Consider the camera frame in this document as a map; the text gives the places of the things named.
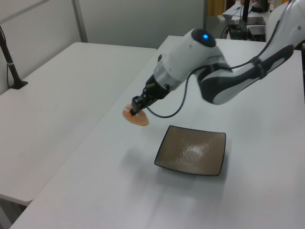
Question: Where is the black electronics box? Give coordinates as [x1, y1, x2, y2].
[247, 24, 267, 42]

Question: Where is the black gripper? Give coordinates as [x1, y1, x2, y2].
[130, 75, 173, 117]

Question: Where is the thin black stand cable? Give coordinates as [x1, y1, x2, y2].
[5, 63, 11, 89]

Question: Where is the yellow panel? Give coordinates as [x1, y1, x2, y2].
[206, 0, 220, 18]

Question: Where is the black monitor stand pole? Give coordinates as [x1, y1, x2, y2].
[241, 0, 251, 24]

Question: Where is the orange bread roll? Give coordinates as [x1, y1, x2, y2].
[122, 104, 150, 127]

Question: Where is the square brown ceramic plate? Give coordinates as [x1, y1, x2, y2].
[153, 125, 227, 177]

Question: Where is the black camera stand pole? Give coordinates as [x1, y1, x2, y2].
[0, 25, 29, 90]

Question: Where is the white side table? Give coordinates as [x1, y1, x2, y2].
[0, 42, 158, 207]

